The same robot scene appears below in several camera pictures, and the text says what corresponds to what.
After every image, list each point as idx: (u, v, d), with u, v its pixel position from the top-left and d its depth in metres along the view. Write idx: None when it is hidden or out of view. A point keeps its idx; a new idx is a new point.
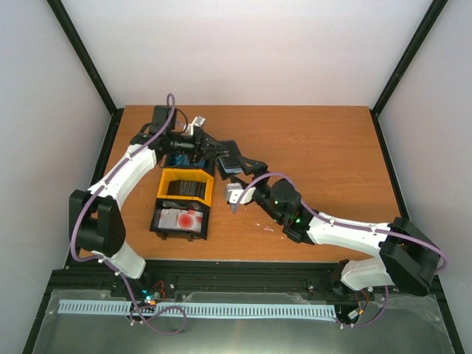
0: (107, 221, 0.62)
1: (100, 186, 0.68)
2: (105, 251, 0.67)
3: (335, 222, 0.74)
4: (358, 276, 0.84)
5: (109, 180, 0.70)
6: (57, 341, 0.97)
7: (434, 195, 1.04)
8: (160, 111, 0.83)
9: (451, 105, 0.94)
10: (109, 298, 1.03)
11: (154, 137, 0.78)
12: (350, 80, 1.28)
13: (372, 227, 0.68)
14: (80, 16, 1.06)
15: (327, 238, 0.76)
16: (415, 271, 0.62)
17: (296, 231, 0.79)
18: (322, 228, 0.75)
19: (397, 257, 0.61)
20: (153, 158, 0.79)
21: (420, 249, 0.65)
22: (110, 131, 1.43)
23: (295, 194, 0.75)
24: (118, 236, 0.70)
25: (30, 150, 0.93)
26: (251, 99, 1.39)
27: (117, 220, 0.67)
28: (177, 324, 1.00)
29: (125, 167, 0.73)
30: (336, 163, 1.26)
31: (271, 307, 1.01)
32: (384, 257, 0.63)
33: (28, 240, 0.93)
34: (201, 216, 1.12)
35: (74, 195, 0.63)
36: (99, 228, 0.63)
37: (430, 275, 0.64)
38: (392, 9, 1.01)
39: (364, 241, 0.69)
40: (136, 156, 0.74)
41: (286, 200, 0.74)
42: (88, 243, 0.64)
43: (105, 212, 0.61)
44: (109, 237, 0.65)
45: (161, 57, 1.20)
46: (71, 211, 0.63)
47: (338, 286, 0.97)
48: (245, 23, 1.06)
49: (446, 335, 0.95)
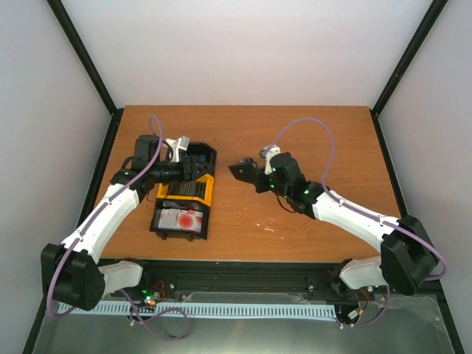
0: (83, 276, 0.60)
1: (76, 239, 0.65)
2: (85, 305, 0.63)
3: (344, 203, 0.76)
4: (358, 273, 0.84)
5: (85, 230, 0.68)
6: (58, 341, 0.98)
7: (434, 195, 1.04)
8: (141, 145, 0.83)
9: (451, 105, 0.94)
10: (109, 298, 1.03)
11: (136, 176, 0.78)
12: (351, 80, 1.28)
13: (380, 218, 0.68)
14: (80, 16, 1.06)
15: (332, 217, 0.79)
16: (410, 270, 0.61)
17: (300, 202, 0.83)
18: (329, 205, 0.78)
19: (397, 252, 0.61)
20: (134, 198, 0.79)
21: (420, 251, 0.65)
22: (110, 131, 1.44)
23: (293, 164, 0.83)
24: (98, 289, 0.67)
25: (30, 150, 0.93)
26: (252, 99, 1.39)
27: (96, 273, 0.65)
28: (172, 330, 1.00)
29: (105, 211, 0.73)
30: (336, 163, 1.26)
31: (271, 307, 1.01)
32: (383, 249, 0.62)
33: (29, 240, 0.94)
34: (201, 216, 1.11)
35: (47, 251, 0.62)
36: (76, 282, 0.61)
37: (421, 279, 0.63)
38: (392, 9, 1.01)
39: (369, 228, 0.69)
40: (115, 200, 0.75)
41: (282, 167, 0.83)
42: (68, 299, 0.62)
43: (81, 267, 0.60)
44: (88, 291, 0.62)
45: (161, 57, 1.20)
46: (48, 268, 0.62)
47: (337, 282, 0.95)
48: (244, 23, 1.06)
49: (446, 335, 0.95)
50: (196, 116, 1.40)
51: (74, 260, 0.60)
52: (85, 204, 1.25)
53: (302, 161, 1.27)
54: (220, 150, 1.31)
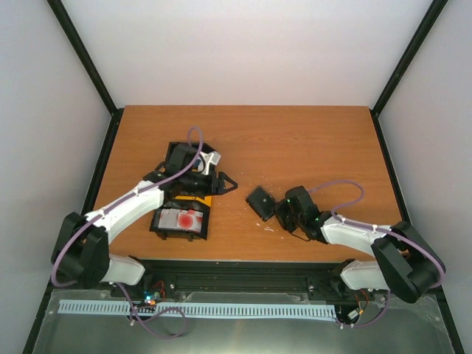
0: (92, 251, 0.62)
1: (98, 214, 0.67)
2: (83, 282, 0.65)
3: (346, 221, 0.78)
4: (359, 276, 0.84)
5: (108, 211, 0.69)
6: (58, 341, 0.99)
7: (433, 195, 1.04)
8: (178, 153, 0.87)
9: (451, 105, 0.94)
10: (109, 298, 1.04)
11: (167, 179, 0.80)
12: (351, 80, 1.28)
13: (373, 226, 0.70)
14: (80, 16, 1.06)
15: (338, 237, 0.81)
16: (405, 273, 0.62)
17: (313, 228, 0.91)
18: (332, 224, 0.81)
19: (386, 254, 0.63)
20: (159, 198, 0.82)
21: (420, 257, 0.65)
22: (110, 131, 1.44)
23: (304, 195, 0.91)
24: (101, 270, 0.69)
25: (30, 150, 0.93)
26: (251, 99, 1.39)
27: (105, 253, 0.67)
28: (174, 327, 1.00)
29: (131, 200, 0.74)
30: (336, 163, 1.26)
31: (271, 307, 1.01)
32: (375, 251, 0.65)
33: (29, 240, 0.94)
34: (201, 216, 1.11)
35: (70, 218, 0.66)
36: (82, 257, 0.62)
37: (425, 285, 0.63)
38: (392, 10, 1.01)
39: (364, 238, 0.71)
40: (143, 192, 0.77)
41: (293, 197, 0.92)
42: (68, 271, 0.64)
43: (94, 242, 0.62)
44: (90, 269, 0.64)
45: (161, 57, 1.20)
46: (64, 232, 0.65)
47: (336, 279, 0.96)
48: (243, 23, 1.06)
49: (446, 335, 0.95)
50: (195, 116, 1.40)
51: (90, 234, 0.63)
52: (85, 204, 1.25)
53: (302, 160, 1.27)
54: (220, 150, 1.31)
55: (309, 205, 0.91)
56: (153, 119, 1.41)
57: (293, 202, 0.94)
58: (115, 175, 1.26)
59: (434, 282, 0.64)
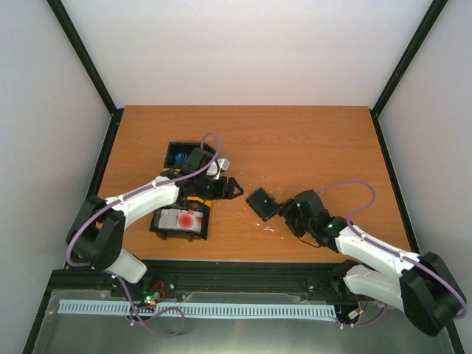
0: (108, 233, 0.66)
1: (116, 199, 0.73)
2: (95, 265, 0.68)
3: (366, 239, 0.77)
4: (364, 287, 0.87)
5: (127, 198, 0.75)
6: (58, 341, 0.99)
7: (433, 195, 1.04)
8: (197, 155, 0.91)
9: (450, 105, 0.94)
10: (109, 298, 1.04)
11: (183, 177, 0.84)
12: (351, 80, 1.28)
13: (400, 254, 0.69)
14: (80, 17, 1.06)
15: (353, 251, 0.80)
16: (431, 307, 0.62)
17: (324, 236, 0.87)
18: (351, 239, 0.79)
19: (416, 287, 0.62)
20: (175, 193, 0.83)
21: (444, 290, 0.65)
22: (110, 131, 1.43)
23: (315, 199, 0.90)
24: (112, 255, 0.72)
25: (30, 150, 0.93)
26: (251, 99, 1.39)
27: (119, 238, 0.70)
28: (174, 326, 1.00)
29: (148, 192, 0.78)
30: (336, 163, 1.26)
31: (271, 307, 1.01)
32: (403, 284, 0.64)
33: (29, 239, 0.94)
34: (201, 216, 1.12)
35: (91, 202, 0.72)
36: (98, 237, 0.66)
37: (446, 318, 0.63)
38: (391, 9, 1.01)
39: (388, 264, 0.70)
40: (160, 186, 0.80)
41: (305, 202, 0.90)
42: (82, 253, 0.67)
43: (110, 223, 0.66)
44: (103, 251, 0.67)
45: (161, 57, 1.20)
46: (83, 215, 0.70)
47: (336, 280, 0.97)
48: (243, 23, 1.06)
49: (446, 335, 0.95)
50: (195, 116, 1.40)
51: (108, 217, 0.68)
52: None
53: (302, 160, 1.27)
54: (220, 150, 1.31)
55: (321, 210, 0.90)
56: (153, 119, 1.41)
57: (303, 206, 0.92)
58: (115, 175, 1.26)
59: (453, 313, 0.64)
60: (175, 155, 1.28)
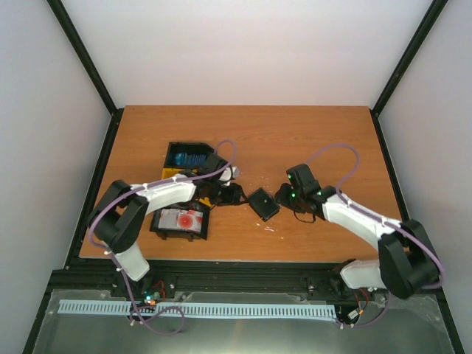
0: (130, 217, 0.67)
1: (141, 186, 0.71)
2: (113, 250, 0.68)
3: (352, 205, 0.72)
4: (359, 276, 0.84)
5: (151, 186, 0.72)
6: (57, 341, 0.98)
7: (433, 195, 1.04)
8: (214, 158, 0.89)
9: (451, 105, 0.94)
10: (109, 298, 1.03)
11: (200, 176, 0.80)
12: (351, 80, 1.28)
13: (383, 218, 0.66)
14: (80, 17, 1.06)
15: (339, 217, 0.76)
16: (405, 272, 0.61)
17: (313, 202, 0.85)
18: (335, 205, 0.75)
19: (392, 251, 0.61)
20: (191, 192, 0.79)
21: (422, 259, 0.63)
22: (110, 131, 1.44)
23: (303, 169, 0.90)
24: (131, 240, 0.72)
25: (30, 150, 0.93)
26: (251, 99, 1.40)
27: (141, 223, 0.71)
28: (176, 324, 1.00)
29: (168, 185, 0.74)
30: (336, 163, 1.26)
31: (271, 307, 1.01)
32: (380, 247, 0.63)
33: (29, 240, 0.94)
34: (201, 216, 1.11)
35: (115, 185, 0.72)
36: (119, 223, 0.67)
37: (420, 285, 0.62)
38: (391, 10, 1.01)
39: (371, 229, 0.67)
40: (180, 182, 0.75)
41: (293, 172, 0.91)
42: (102, 234, 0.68)
43: (135, 208, 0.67)
44: (123, 235, 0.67)
45: (161, 57, 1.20)
46: (108, 197, 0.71)
47: (336, 278, 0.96)
48: (243, 23, 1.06)
49: (446, 335, 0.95)
50: (195, 116, 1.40)
51: (132, 201, 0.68)
52: (85, 204, 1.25)
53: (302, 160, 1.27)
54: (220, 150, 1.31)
55: (309, 179, 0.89)
56: (153, 119, 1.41)
57: (292, 178, 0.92)
58: (115, 175, 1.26)
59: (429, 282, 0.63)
60: (175, 155, 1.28)
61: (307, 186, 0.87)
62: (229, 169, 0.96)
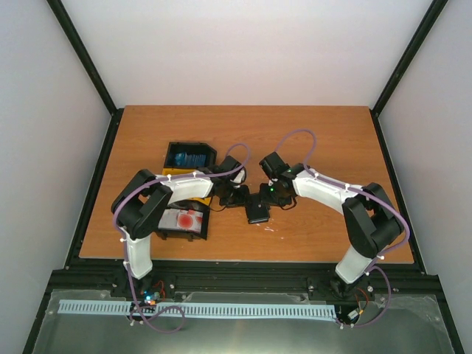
0: (154, 203, 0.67)
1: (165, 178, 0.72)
2: (134, 236, 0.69)
3: (318, 177, 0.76)
4: (349, 267, 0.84)
5: (175, 178, 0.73)
6: (57, 342, 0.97)
7: (433, 193, 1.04)
8: (231, 160, 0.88)
9: (451, 104, 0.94)
10: (109, 298, 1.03)
11: (215, 174, 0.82)
12: (351, 80, 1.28)
13: (346, 185, 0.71)
14: (80, 16, 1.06)
15: (308, 190, 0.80)
16: (369, 231, 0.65)
17: (285, 181, 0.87)
18: (304, 179, 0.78)
19: (355, 212, 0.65)
20: (205, 189, 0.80)
21: (386, 220, 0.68)
22: (110, 131, 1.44)
23: (271, 155, 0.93)
24: (151, 228, 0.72)
25: (30, 150, 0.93)
26: (251, 99, 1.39)
27: (163, 212, 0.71)
28: (176, 321, 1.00)
29: (189, 179, 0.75)
30: (327, 153, 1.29)
31: (271, 307, 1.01)
32: (344, 210, 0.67)
33: (28, 239, 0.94)
34: (201, 216, 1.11)
35: (141, 173, 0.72)
36: (141, 210, 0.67)
37: (383, 243, 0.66)
38: (392, 10, 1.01)
39: (335, 195, 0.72)
40: (198, 178, 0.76)
41: (263, 162, 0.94)
42: (125, 220, 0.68)
43: (160, 196, 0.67)
44: (146, 223, 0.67)
45: (162, 57, 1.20)
46: (133, 184, 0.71)
47: (336, 280, 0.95)
48: (243, 23, 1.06)
49: (446, 335, 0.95)
50: (195, 116, 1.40)
51: (156, 190, 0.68)
52: (86, 204, 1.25)
53: (302, 152, 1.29)
54: (220, 150, 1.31)
55: (279, 164, 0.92)
56: (153, 119, 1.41)
57: (264, 169, 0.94)
58: (115, 175, 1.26)
59: (391, 240, 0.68)
60: (175, 155, 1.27)
61: (277, 169, 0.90)
62: (243, 171, 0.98)
